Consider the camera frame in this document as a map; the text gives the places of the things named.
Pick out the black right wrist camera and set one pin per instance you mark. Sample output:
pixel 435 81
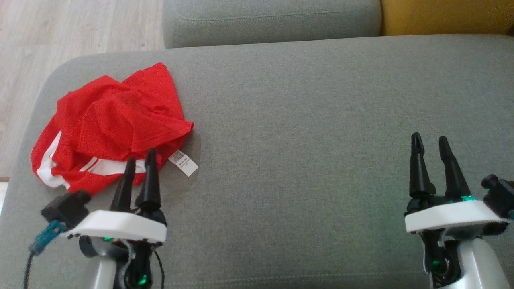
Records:
pixel 500 196

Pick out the red basketball jersey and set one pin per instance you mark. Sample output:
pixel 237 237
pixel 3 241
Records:
pixel 60 164

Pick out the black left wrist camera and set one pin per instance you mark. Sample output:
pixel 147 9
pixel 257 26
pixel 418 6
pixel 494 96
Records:
pixel 66 208

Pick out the red basketball shorts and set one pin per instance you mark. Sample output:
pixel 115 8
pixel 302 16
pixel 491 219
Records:
pixel 120 116

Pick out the grey sofa seat cushion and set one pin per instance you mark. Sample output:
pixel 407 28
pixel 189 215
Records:
pixel 273 24

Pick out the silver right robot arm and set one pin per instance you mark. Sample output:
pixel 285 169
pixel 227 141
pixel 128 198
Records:
pixel 478 265

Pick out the yellow sofa back cushion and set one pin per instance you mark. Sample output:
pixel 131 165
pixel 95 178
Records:
pixel 441 16

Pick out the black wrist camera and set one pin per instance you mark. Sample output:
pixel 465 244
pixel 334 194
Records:
pixel 500 196
pixel 66 208

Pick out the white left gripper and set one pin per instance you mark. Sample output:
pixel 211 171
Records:
pixel 120 224

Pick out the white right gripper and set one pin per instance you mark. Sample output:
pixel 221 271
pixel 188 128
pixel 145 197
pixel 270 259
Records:
pixel 445 216

